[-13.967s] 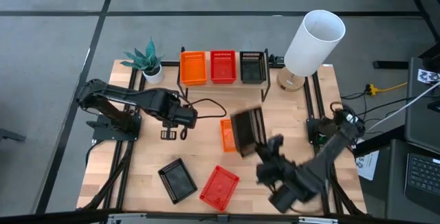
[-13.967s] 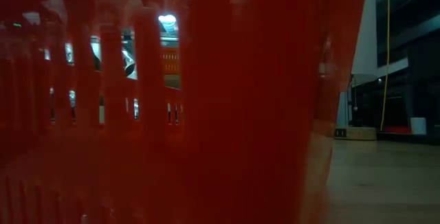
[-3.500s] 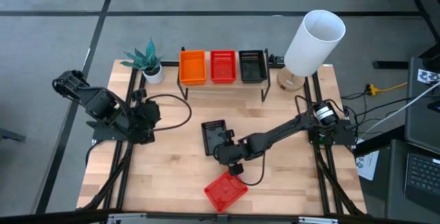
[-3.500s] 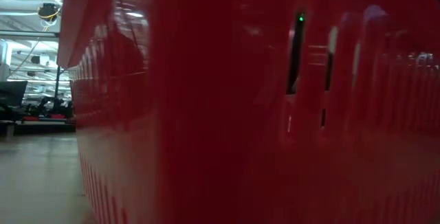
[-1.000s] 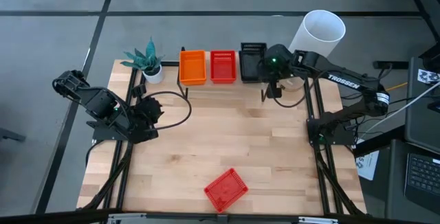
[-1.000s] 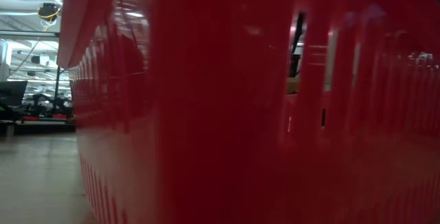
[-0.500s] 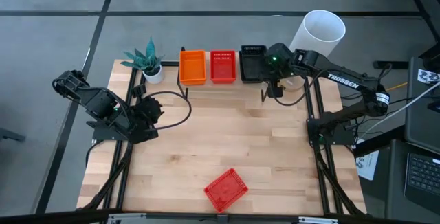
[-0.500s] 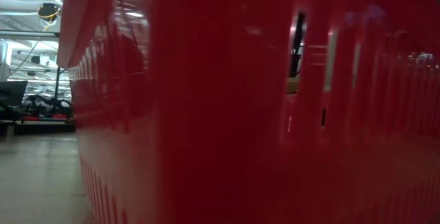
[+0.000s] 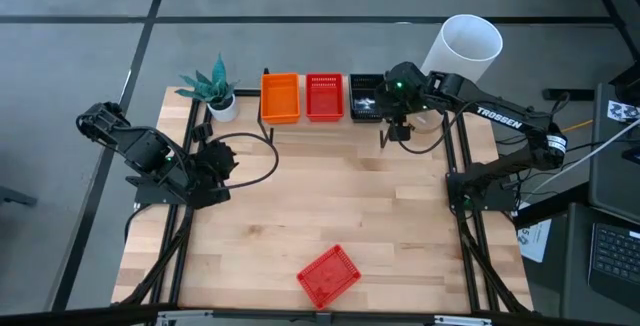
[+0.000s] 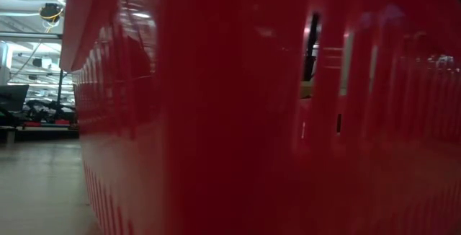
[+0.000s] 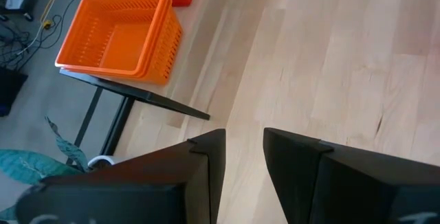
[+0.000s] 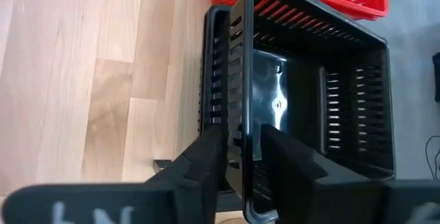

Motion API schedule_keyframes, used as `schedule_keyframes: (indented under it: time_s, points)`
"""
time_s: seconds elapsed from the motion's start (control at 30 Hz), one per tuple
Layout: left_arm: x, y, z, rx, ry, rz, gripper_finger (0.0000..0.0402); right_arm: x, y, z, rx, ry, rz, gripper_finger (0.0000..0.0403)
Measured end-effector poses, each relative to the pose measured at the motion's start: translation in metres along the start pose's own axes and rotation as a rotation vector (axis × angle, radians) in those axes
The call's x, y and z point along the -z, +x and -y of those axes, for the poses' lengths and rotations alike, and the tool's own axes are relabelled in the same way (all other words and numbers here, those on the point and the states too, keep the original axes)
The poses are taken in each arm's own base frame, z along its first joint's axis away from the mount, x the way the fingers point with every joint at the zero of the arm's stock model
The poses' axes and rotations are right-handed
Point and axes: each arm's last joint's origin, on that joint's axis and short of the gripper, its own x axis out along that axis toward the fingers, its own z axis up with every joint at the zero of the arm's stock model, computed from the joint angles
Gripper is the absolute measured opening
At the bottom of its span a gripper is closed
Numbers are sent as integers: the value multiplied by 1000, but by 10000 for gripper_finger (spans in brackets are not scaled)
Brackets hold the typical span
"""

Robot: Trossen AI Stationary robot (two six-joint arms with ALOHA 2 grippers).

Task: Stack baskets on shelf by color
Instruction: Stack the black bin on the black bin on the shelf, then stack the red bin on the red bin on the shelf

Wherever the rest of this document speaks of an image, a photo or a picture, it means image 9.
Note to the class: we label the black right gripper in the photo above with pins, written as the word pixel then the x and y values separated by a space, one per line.
pixel 405 98

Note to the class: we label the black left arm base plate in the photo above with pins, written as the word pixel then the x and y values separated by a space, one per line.
pixel 150 196

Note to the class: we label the wooden shelf with black legs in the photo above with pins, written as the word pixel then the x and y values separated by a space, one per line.
pixel 325 126

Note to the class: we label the green plant in white pot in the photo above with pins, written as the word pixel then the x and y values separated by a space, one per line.
pixel 224 111

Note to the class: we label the orange plastic basket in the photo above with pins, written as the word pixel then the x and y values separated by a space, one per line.
pixel 280 98

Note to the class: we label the black keyboard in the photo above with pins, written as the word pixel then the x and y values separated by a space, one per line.
pixel 617 256

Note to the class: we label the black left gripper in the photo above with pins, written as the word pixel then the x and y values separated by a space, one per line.
pixel 216 162

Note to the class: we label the red plastic basket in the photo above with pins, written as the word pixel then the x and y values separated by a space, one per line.
pixel 327 277
pixel 325 101

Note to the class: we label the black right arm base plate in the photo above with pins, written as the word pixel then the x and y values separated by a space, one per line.
pixel 495 201

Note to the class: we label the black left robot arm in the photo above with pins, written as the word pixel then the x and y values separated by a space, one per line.
pixel 140 148

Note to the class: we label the black diagonal frame strut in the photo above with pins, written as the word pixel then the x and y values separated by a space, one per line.
pixel 150 276
pixel 495 271

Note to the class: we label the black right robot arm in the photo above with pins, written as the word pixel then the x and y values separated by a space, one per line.
pixel 500 118

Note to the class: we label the black diagonal stand bar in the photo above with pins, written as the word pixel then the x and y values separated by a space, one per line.
pixel 607 6

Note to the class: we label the black aluminium frame rail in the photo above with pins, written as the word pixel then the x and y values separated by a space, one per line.
pixel 189 126
pixel 462 141
pixel 448 161
pixel 175 266

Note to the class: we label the lamp with white shade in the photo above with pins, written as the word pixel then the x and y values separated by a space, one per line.
pixel 470 41

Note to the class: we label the dark grey furniture foot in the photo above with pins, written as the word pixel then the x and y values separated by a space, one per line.
pixel 15 197

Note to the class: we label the long black frame beam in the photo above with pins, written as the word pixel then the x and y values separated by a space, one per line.
pixel 75 317

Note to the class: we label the black horizontal stand foot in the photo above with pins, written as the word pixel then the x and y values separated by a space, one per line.
pixel 570 94

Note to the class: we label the black side desk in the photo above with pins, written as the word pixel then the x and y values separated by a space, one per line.
pixel 575 266

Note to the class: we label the paper with black marker print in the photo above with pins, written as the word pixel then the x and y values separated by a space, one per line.
pixel 622 111

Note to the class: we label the black plastic basket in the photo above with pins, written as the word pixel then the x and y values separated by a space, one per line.
pixel 365 108

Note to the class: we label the white paper sheet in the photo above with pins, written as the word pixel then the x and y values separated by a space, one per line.
pixel 535 241

